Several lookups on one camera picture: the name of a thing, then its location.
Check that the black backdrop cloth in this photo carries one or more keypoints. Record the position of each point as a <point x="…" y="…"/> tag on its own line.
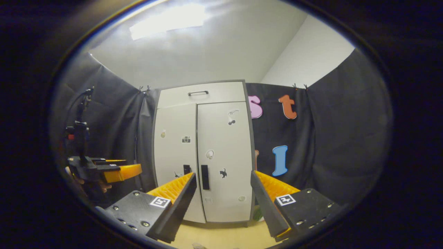
<point x="339" y="145"/>

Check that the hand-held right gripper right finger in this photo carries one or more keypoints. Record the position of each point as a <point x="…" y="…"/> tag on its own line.
<point x="268" y="211"/>

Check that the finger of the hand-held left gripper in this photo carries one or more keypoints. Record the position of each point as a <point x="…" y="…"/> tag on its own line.
<point x="110" y="160"/>
<point x="124" y="172"/>

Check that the small green object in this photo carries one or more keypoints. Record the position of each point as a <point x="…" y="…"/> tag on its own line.
<point x="258" y="214"/>

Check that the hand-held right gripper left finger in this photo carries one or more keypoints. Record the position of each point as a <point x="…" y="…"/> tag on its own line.
<point x="176" y="211"/>

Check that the white and grey cabinet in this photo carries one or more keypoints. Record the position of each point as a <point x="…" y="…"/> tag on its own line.
<point x="252" y="148"/>

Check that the white cabinet door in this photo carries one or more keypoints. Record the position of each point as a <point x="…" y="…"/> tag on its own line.
<point x="173" y="124"/>
<point x="225" y="138"/>

